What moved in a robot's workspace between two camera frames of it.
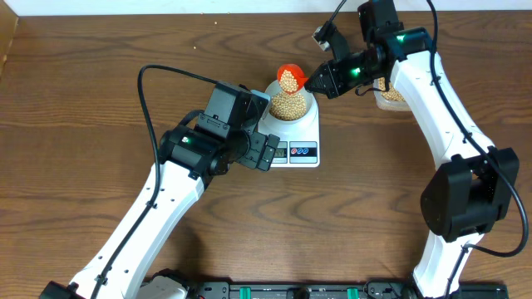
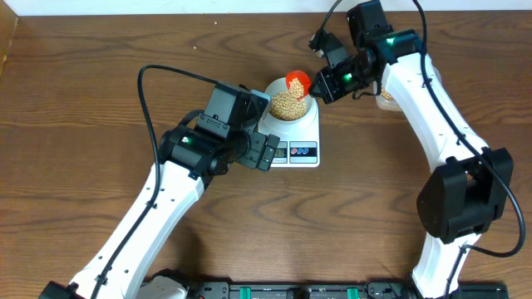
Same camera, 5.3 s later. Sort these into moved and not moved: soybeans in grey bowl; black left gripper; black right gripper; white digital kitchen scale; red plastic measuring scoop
Moved: red plastic measuring scoop
Not moved: white digital kitchen scale; black right gripper; soybeans in grey bowl; black left gripper
